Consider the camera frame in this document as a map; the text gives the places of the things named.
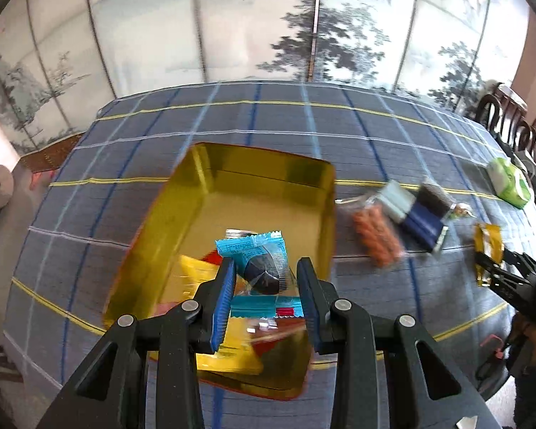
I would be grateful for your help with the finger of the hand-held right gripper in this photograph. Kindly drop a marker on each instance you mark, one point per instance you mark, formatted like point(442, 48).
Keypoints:
point(489, 268)
point(522, 261)

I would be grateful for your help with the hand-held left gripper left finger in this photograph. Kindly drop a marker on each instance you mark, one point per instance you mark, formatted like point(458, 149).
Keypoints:
point(223, 304)

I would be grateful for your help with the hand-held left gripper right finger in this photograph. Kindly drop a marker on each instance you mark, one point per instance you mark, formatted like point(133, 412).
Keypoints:
point(307, 304)

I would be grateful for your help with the yellow snack packet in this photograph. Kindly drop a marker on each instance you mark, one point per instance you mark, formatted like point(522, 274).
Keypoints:
point(232, 357)
point(489, 241)

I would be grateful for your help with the teal snack packet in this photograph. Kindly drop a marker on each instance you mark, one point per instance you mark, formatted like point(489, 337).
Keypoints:
point(254, 250)
point(259, 307)

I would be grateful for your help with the small clear brown snack packet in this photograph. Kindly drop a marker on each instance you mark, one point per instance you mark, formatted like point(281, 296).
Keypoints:
point(459, 209)

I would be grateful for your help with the dark blue snack packet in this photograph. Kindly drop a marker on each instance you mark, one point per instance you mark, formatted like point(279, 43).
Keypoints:
point(424, 225)

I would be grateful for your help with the clear packet of orange snacks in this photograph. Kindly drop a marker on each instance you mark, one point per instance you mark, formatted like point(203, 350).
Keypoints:
point(377, 234)

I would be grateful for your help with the red tin with gold inside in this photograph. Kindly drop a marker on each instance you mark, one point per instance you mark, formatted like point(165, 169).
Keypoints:
point(250, 196)

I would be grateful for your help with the grey white snack packet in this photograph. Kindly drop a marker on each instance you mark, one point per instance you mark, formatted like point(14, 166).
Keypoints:
point(397, 201)

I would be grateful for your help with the green tissue pack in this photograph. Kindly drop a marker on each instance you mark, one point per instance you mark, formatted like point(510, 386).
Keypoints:
point(509, 183)

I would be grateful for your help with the brown wooden furniture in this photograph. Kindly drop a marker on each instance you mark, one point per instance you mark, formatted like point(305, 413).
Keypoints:
point(49, 156)

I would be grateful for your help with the painted folding screen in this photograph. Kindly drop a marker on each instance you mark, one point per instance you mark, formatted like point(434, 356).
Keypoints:
point(161, 31)

